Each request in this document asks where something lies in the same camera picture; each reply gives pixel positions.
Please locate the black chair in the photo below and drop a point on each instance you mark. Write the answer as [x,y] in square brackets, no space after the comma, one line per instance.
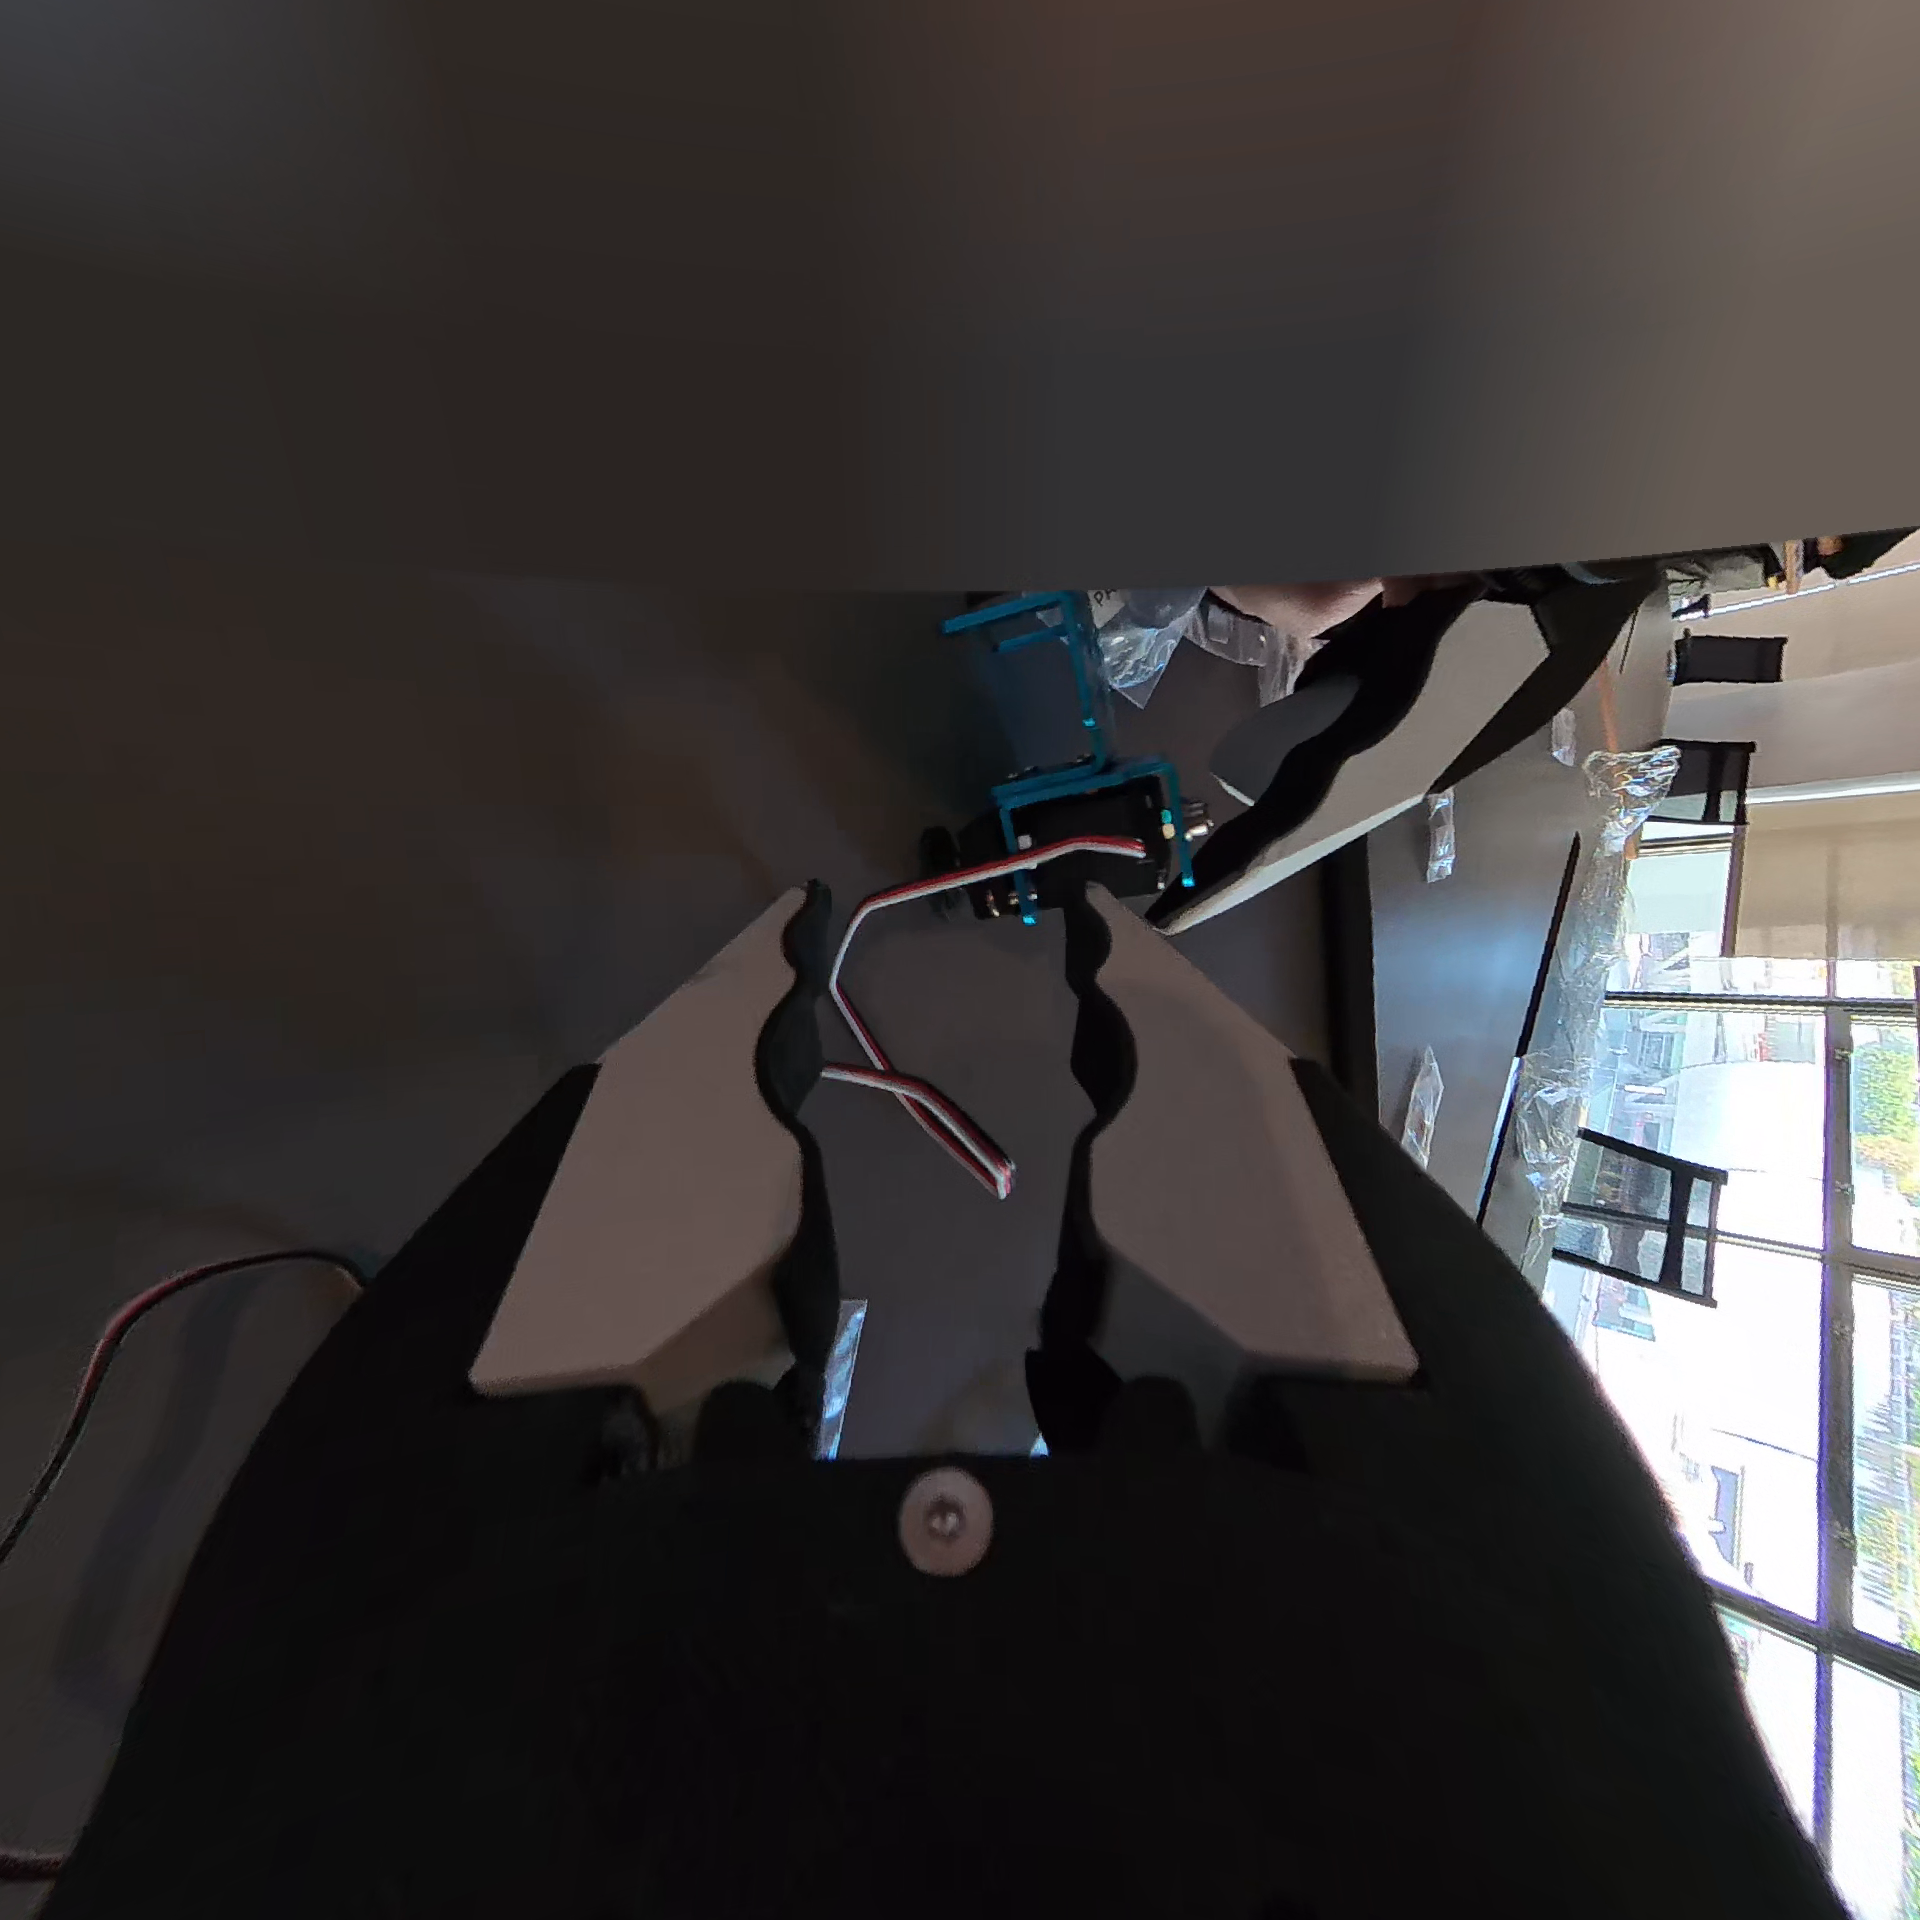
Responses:
[1728,660]
[1639,1211]
[1702,778]

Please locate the black servo motor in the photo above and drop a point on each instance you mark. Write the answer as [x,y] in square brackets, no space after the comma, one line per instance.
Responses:
[1075,827]

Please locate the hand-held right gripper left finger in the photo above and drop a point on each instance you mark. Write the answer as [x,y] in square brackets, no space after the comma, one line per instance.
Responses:
[642,1171]

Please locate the blue metal bracket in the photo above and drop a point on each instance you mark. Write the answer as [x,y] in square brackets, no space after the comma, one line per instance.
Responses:
[1048,782]

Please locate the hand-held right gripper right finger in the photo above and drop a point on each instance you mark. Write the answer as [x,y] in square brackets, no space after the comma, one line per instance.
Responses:
[1236,1183]

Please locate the small clear screw bag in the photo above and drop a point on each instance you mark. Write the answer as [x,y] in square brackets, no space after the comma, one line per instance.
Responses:
[1558,734]
[1146,647]
[851,1350]
[1253,646]
[1441,833]
[1420,1100]

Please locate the beige roller blind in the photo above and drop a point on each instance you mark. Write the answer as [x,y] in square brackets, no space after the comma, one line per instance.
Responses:
[1830,888]

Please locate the large window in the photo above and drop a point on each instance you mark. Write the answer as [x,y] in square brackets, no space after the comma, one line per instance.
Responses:
[1769,1427]

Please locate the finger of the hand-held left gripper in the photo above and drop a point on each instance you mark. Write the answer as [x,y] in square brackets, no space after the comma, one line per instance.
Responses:
[1428,719]
[1275,741]

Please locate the dark grey desk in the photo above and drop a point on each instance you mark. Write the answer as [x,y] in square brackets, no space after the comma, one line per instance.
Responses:
[452,827]

